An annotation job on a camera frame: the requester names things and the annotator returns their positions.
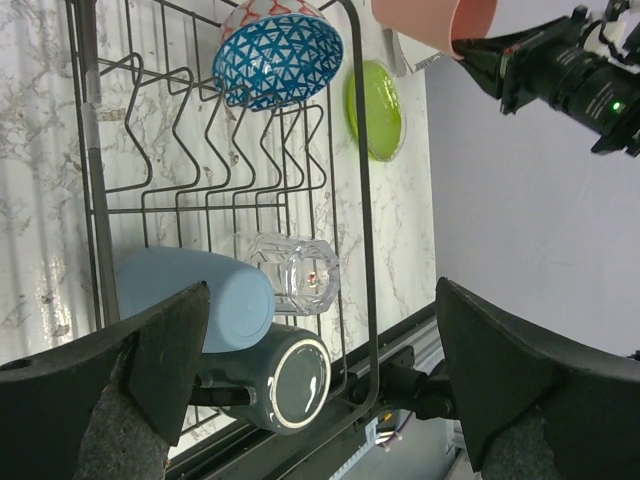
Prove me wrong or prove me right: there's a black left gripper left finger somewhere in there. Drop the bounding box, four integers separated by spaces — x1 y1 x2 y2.
1 290 204 479

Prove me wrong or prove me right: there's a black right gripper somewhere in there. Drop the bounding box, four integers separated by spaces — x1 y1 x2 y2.
452 6 639 138

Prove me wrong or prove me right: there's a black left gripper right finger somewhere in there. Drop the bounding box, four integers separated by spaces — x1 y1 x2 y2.
436 278 639 479

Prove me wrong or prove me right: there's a pink plastic cup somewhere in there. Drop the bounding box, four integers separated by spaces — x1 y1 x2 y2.
371 0 498 60

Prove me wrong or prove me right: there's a lime green plastic plate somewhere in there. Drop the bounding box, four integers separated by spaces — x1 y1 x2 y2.
363 60 405 162

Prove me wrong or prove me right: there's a black wire dish rack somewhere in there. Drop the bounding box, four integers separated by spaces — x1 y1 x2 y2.
63 0 382 451

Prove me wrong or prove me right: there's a dark green ceramic mug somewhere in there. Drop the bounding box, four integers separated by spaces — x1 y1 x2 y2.
190 323 331 435

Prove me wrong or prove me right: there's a blue patterned ceramic bowl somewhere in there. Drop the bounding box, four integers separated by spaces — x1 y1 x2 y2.
212 0 344 112

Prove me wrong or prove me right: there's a clear glass tumbler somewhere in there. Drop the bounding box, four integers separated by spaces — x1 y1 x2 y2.
238 233 341 316

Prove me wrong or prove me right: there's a light blue plastic cup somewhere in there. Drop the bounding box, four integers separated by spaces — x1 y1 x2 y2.
116 246 275 354

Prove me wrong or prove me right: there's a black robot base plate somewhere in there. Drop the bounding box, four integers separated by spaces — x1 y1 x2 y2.
166 304 441 479

